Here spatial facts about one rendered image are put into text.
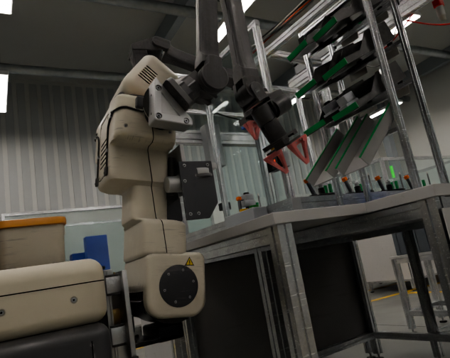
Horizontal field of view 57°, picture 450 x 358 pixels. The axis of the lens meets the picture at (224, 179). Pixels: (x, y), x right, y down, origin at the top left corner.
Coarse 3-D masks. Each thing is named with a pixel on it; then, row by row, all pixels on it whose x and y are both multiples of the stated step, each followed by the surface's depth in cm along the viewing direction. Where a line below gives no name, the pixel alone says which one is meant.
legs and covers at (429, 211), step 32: (352, 224) 123; (384, 224) 113; (416, 224) 250; (448, 224) 99; (224, 256) 180; (256, 256) 160; (320, 256) 277; (352, 256) 290; (448, 256) 98; (224, 288) 233; (256, 288) 244; (320, 288) 269; (352, 288) 284; (448, 288) 98; (192, 320) 212; (224, 320) 227; (256, 320) 238; (320, 320) 262; (352, 320) 276; (192, 352) 208; (224, 352) 222; (256, 352) 232; (288, 352) 152; (320, 352) 250
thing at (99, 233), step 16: (112, 208) 649; (80, 224) 621; (96, 224) 631; (112, 224) 643; (64, 240) 604; (80, 240) 615; (96, 240) 625; (112, 240) 636; (80, 256) 609; (96, 256) 619; (112, 256) 630; (112, 272) 624
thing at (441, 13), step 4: (436, 0) 238; (440, 0) 237; (432, 4) 240; (436, 4) 238; (440, 4) 237; (436, 8) 238; (440, 8) 237; (436, 12) 239; (440, 12) 237; (444, 12) 236; (440, 16) 237; (444, 16) 236; (440, 20) 238; (444, 20) 237
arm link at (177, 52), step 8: (152, 40) 157; (160, 40) 158; (168, 40) 159; (160, 48) 158; (168, 48) 158; (160, 56) 166; (168, 56) 161; (176, 56) 162; (184, 56) 164; (192, 56) 165; (176, 64) 164; (184, 64) 164; (192, 64) 164; (232, 72) 169; (232, 80) 169; (232, 88) 173
